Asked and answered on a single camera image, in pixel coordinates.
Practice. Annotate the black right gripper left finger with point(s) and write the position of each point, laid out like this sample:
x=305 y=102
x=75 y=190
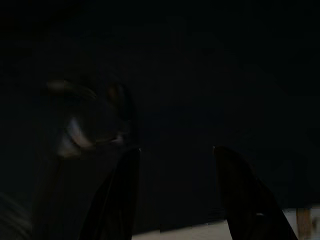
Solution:
x=117 y=200

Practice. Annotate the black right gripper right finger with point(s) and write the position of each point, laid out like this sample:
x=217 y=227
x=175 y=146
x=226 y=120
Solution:
x=246 y=200

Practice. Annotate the wooden chair leg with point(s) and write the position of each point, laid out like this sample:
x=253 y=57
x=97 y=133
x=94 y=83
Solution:
x=303 y=221

